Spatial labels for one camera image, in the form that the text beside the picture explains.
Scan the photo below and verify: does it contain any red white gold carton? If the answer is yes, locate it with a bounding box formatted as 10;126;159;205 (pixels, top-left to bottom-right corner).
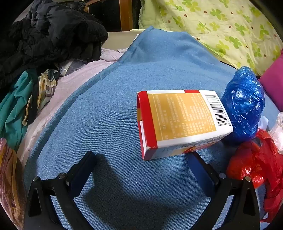
136;90;234;161

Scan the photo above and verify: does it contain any green clover print quilt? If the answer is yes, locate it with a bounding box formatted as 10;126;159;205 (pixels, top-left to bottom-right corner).
138;0;283;76

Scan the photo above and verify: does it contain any grey white cloth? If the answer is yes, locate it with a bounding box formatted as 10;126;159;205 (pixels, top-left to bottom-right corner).
56;59;85;77

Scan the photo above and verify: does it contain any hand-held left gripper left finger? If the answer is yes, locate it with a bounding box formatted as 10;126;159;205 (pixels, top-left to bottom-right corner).
23;151;98;230

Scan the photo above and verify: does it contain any white tissue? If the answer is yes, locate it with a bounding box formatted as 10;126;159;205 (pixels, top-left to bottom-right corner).
258;115;269;131

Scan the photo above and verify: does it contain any black jacket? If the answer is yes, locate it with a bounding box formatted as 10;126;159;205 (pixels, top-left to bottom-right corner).
0;0;109;89

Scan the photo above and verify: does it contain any yellow grey patterned cloth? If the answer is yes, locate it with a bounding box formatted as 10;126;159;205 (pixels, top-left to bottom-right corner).
22;68;60;126

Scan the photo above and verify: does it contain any patterned plastic bag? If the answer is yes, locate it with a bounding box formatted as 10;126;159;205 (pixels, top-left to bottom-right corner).
0;137;27;230

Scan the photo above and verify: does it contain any brown wooden cabinet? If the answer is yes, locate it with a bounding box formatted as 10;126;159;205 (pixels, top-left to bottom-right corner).
84;0;133;31

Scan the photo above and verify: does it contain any blue blanket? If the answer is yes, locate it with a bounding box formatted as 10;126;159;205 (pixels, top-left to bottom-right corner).
23;26;280;230

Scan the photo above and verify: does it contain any magenta pillow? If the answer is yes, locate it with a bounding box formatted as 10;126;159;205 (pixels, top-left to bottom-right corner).
259;50;283;113

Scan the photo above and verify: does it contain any white plastic film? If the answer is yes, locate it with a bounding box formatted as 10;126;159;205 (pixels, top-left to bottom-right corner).
268;112;283;154

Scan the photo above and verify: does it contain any teal garment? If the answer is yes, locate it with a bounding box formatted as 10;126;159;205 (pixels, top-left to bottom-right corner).
0;68;39;151

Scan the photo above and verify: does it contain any blue plastic bag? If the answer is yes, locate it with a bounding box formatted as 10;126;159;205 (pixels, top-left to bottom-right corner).
220;66;266;145

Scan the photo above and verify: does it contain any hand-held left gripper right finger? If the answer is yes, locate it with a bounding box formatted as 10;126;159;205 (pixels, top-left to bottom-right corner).
188;151;261;230

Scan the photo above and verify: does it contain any beige mattress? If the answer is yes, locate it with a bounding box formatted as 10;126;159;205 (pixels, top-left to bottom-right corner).
101;30;142;50

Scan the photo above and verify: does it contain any red plastic bag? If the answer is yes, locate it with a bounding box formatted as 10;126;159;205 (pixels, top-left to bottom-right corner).
226;128;283;224

